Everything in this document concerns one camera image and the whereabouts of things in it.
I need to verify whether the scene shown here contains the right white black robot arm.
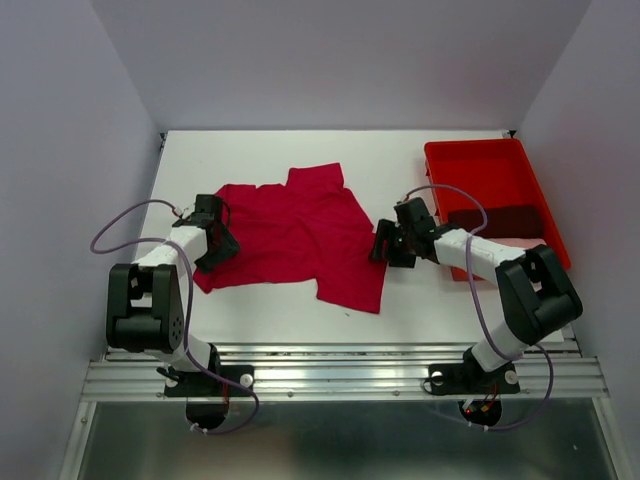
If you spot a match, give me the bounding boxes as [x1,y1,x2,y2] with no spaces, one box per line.
[369,198,583,396]

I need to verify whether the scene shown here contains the red t-shirt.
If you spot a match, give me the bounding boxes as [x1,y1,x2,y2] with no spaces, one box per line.
[194,163,386,314]

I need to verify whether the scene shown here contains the pink rolled t-shirt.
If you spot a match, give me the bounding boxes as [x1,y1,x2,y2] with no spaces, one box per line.
[493,238,546,250]

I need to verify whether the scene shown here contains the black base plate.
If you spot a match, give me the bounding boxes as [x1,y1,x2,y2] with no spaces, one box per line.
[157,365,255,398]
[422,362,521,396]

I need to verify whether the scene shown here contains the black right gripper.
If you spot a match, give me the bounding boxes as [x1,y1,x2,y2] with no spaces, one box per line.
[368,216,417,266]

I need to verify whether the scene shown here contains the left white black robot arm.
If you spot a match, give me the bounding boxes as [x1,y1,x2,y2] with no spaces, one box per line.
[106,194,240,394]

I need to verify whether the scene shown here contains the dark maroon rolled t-shirt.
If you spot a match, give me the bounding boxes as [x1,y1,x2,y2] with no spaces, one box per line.
[448,205,544,239]

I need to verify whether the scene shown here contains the red plastic bin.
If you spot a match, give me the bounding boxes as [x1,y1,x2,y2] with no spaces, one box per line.
[424,139,571,269]

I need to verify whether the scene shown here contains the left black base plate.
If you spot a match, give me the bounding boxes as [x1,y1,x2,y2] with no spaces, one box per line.
[157,365,255,398]

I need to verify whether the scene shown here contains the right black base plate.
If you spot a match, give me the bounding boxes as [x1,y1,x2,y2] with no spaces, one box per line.
[422,362,521,396]

